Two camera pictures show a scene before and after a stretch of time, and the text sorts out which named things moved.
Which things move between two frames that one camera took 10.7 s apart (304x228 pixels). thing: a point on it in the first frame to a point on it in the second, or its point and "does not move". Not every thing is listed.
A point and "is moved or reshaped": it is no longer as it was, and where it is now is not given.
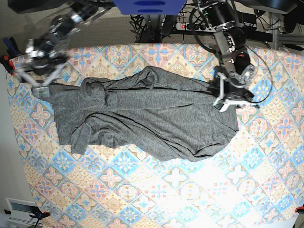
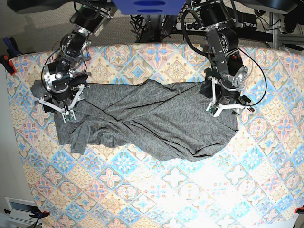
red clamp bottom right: (300, 209) does not move
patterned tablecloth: (256, 181) does not move
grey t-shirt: (149, 110) is moved or reshaped
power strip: (195, 27) does not move
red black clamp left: (12, 50) does not move
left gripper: (44, 57) to (64, 89)
